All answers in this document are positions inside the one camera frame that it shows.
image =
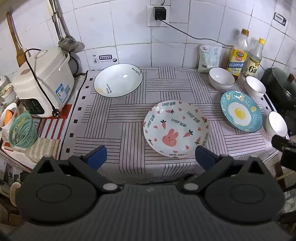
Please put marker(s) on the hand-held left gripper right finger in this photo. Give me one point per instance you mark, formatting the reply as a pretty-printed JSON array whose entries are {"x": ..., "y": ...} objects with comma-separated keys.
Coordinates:
[{"x": 203, "y": 158}]

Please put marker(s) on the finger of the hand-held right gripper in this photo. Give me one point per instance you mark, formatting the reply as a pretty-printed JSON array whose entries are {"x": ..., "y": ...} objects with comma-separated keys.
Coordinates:
[
  {"x": 280, "y": 141},
  {"x": 289, "y": 160}
]

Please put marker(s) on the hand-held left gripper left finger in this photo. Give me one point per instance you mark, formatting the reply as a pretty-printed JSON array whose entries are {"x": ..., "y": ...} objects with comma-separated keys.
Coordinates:
[{"x": 98, "y": 157}]

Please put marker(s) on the white ribbed bowl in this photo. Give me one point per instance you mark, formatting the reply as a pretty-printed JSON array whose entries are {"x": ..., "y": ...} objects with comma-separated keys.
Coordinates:
[
  {"x": 255, "y": 87},
  {"x": 276, "y": 124},
  {"x": 221, "y": 78}
]

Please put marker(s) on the striped patchwork tablecloth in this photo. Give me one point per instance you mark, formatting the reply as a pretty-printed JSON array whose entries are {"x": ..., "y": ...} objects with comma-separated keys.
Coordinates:
[{"x": 120, "y": 129}]

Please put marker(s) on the pink bunny print plate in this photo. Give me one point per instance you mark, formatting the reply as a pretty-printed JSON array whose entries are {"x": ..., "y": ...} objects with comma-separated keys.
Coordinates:
[{"x": 175, "y": 129}]

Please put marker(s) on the black cooking pot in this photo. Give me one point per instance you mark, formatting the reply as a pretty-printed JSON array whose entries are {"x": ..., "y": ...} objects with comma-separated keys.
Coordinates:
[{"x": 275, "y": 92}]

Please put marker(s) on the blue fried egg print plate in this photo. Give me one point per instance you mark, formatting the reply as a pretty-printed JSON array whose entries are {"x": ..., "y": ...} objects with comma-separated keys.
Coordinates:
[{"x": 240, "y": 111}]

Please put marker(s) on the checked beige towel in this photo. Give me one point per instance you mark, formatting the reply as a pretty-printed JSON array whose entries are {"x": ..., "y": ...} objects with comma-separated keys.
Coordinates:
[{"x": 44, "y": 148}]

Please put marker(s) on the red striped cloth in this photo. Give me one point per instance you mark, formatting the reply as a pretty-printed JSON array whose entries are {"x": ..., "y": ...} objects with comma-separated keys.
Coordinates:
[{"x": 49, "y": 129}]

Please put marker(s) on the glass pot lid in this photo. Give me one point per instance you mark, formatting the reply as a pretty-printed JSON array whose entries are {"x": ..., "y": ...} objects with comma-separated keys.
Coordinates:
[{"x": 283, "y": 78}]

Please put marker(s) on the white plate with black rim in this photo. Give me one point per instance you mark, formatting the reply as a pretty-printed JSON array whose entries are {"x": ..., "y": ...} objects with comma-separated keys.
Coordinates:
[{"x": 118, "y": 80}]

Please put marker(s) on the green plastic colander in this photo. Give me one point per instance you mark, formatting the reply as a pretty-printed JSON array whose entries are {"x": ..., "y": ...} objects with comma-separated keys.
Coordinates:
[{"x": 23, "y": 129}]

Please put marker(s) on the clear vinegar bottle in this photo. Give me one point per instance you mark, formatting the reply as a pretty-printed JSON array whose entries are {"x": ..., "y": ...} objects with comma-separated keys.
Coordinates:
[{"x": 254, "y": 62}]

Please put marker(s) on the white rice cooker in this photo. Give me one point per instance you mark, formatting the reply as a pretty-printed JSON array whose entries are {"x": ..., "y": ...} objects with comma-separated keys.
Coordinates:
[{"x": 46, "y": 78}]

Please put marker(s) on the yellow label cooking wine bottle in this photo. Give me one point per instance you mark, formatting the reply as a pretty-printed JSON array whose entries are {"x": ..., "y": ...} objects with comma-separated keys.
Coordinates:
[{"x": 237, "y": 58}]

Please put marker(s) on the white ceramic cup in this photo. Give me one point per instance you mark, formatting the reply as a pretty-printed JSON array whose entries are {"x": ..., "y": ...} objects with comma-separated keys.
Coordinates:
[{"x": 9, "y": 120}]

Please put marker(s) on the white powder bag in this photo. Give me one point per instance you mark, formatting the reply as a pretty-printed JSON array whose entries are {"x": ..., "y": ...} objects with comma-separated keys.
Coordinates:
[{"x": 209, "y": 58}]

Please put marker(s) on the patterned small bowl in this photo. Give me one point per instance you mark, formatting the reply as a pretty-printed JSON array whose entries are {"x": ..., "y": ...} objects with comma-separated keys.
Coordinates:
[{"x": 6, "y": 90}]

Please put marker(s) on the metal ladle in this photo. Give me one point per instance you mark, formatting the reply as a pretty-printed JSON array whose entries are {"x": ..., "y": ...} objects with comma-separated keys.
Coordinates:
[{"x": 66, "y": 41}]

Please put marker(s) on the wooden spatula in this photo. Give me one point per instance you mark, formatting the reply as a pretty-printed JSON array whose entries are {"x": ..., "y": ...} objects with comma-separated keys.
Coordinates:
[{"x": 16, "y": 46}]

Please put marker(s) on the black plug-in charger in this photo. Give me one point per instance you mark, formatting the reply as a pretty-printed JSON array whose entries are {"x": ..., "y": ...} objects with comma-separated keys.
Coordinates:
[{"x": 159, "y": 14}]

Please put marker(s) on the black and white wall sticker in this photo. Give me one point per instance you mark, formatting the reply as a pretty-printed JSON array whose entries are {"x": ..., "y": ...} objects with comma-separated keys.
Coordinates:
[{"x": 105, "y": 58}]

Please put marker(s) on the small black wall sticker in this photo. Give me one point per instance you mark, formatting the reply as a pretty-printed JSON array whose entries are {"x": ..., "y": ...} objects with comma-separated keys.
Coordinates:
[{"x": 280, "y": 19}]

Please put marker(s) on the white wall socket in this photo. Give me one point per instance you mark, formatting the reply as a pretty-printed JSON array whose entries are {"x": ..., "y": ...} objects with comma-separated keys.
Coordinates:
[{"x": 151, "y": 17}]

